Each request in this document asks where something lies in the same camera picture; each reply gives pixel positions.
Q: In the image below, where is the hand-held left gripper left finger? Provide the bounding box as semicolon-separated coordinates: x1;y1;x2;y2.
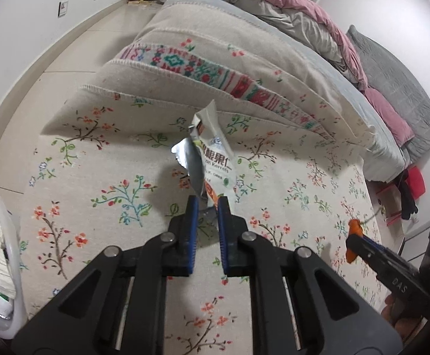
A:
11;194;201;355

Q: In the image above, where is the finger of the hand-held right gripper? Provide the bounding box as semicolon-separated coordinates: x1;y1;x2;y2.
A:
361;235;404;264
346;234;393;278

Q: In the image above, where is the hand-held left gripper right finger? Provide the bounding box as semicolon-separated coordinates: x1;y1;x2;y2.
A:
217;196;402;355

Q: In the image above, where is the white nut snack bag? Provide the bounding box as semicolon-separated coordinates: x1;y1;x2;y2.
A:
171;100;238;208

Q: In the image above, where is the white plastic bin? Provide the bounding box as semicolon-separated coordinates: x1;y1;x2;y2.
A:
0;180;28;339

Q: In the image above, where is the person's right hand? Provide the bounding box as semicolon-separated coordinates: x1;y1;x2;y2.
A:
381;294;404;324

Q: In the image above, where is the cardboard box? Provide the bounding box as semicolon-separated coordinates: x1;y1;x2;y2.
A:
370;185;404;227

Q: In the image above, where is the black garment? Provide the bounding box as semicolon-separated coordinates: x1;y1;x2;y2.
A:
399;181;419;220

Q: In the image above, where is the red bag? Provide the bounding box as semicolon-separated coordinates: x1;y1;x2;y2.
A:
405;166;426;200

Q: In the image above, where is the pink pillow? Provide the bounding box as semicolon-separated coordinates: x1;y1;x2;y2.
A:
365;88;415;149

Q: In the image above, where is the grey pillow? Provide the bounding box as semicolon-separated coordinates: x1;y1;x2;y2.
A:
346;25;430;163

